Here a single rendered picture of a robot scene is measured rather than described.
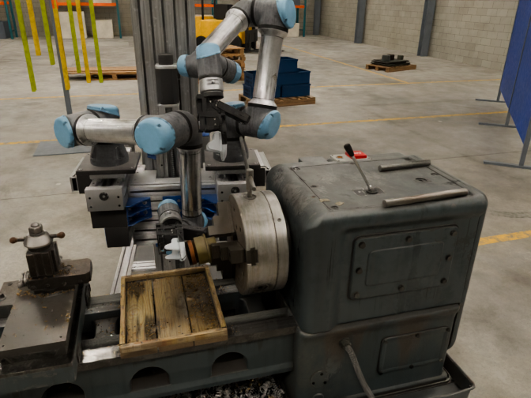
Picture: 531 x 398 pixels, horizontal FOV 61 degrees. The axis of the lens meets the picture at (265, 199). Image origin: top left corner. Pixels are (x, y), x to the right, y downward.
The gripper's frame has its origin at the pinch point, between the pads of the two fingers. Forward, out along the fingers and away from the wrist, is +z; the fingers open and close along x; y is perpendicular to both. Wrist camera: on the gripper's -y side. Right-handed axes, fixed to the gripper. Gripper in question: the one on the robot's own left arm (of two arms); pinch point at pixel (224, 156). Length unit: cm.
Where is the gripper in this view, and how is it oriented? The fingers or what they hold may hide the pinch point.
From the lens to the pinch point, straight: 144.3
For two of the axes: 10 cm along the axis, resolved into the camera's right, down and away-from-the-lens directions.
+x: 2.5, -0.2, -9.7
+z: 1.0, 10.0, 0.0
